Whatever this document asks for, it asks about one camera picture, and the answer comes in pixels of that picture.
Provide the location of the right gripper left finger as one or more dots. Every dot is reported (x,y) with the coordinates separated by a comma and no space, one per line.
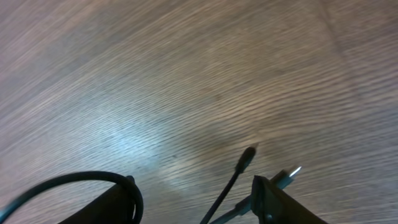
(114,206)

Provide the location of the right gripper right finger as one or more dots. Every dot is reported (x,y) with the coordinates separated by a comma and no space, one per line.
(273,206)

